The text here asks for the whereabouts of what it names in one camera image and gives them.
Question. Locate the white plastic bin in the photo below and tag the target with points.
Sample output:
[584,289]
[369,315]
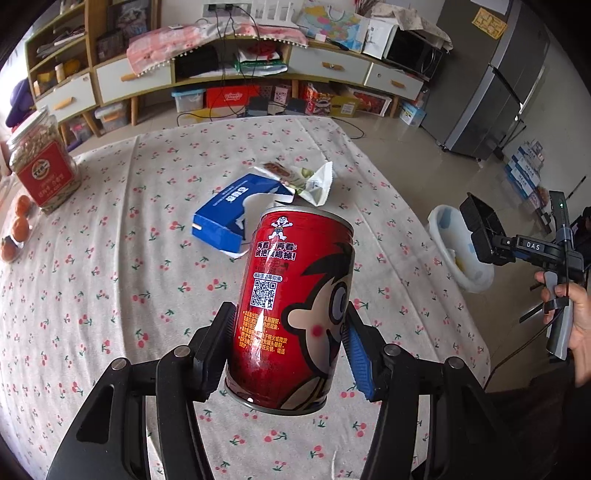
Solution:
[475,277]

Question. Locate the red cardboard box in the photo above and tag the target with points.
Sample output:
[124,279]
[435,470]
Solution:
[226,97]

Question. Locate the cherry print tablecloth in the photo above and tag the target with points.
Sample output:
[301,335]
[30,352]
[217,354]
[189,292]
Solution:
[138,300]

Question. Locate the pink patterned box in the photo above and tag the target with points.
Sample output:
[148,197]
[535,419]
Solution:
[281,93]

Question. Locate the wooden cabinet with white drawers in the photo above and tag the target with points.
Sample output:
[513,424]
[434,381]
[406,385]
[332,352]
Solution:
[323,64]

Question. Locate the small blue and white box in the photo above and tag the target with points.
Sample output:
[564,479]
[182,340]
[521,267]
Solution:
[412,114]

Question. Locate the framed picture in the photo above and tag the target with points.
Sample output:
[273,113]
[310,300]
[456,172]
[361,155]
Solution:
[131,16]

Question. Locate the white fence ornament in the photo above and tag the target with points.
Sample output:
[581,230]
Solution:
[274,9]

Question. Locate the colourful map poster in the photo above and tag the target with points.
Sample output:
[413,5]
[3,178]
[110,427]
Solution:
[337,23]

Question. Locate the yellow paper note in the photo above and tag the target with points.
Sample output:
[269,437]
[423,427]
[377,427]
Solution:
[489,23]

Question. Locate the patterned cloth cover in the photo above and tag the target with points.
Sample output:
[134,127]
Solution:
[425,23]

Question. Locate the purple cloth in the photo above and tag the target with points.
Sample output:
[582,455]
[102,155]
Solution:
[19,101]

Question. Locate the white and green snack wrapper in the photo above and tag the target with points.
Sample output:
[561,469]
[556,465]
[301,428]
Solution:
[309,182]

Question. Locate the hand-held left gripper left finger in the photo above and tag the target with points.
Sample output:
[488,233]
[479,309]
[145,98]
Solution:
[217,350]

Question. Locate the clear jar with red label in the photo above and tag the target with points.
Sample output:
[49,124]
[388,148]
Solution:
[44,166]

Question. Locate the person's right hand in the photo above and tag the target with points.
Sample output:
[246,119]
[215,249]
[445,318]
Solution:
[579,332]

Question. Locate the red flat gift box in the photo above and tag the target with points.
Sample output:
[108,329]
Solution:
[374,104]

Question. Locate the yellow printed carton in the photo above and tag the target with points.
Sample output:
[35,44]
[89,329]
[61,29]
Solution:
[330,101]

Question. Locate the white paper bag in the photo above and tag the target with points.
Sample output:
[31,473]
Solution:
[379,37]

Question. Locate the pink cloth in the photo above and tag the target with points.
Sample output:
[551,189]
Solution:
[194,39]

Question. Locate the person's dark clothing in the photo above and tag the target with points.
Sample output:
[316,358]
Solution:
[540,434]

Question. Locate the white power strip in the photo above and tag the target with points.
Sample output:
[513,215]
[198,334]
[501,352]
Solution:
[226,9]

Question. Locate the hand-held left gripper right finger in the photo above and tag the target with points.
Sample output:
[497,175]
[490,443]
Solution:
[358,364]

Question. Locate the red drink can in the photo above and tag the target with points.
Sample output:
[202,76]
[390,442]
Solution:
[286,300]

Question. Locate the clear storage box blue lid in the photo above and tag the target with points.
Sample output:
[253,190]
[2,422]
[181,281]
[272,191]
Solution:
[188,101]

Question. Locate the stack of blue white boxes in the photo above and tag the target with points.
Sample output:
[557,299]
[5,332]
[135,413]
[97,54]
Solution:
[524,170]

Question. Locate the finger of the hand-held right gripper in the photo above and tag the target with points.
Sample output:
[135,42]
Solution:
[502,251]

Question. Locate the green and white bag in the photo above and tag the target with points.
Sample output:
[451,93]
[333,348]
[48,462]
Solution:
[261,64]

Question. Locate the torn blue carton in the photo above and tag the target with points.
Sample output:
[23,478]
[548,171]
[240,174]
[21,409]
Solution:
[231,207]

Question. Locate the black microwave oven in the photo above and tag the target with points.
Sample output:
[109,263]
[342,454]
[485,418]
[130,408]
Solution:
[413,55]

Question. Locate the wooden open shelf unit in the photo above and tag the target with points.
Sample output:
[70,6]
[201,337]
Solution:
[69,37]

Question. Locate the grey refrigerator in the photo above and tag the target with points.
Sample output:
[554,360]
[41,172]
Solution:
[485,83]

